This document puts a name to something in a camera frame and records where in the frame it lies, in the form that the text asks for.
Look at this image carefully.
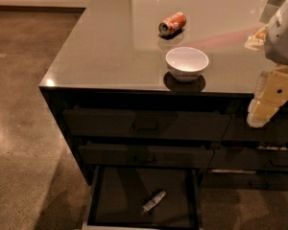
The middle right drawer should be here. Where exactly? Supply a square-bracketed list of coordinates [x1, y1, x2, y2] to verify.
[209, 148, 288, 172]

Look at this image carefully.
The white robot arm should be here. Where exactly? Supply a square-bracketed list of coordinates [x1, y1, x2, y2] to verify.
[245, 0, 288, 127]

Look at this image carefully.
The open bottom left drawer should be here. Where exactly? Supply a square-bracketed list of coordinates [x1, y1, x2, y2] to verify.
[83, 166, 204, 230]

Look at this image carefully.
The white bowl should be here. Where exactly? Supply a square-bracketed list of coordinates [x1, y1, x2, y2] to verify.
[165, 47, 209, 82]

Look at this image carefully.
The orange soda can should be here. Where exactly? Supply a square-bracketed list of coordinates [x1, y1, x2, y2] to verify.
[158, 11, 186, 36]

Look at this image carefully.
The top left drawer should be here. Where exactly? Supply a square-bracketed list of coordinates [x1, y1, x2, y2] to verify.
[62, 107, 230, 141]

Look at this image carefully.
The middle left drawer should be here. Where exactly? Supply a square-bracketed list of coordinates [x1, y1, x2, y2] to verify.
[79, 144, 214, 169]

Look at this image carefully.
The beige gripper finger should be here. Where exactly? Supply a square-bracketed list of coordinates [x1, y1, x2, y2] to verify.
[247, 99, 279, 127]
[244, 25, 268, 51]

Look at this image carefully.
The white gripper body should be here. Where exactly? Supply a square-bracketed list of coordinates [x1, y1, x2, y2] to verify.
[252, 64, 288, 110]

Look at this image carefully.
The dark counter cabinet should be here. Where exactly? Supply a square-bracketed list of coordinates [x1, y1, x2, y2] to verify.
[40, 0, 288, 178]

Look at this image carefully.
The top right drawer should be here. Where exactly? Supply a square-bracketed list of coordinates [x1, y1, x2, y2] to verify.
[223, 107, 288, 143]

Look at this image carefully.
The bottom right drawer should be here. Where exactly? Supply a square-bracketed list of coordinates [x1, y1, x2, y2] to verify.
[198, 172, 288, 192]

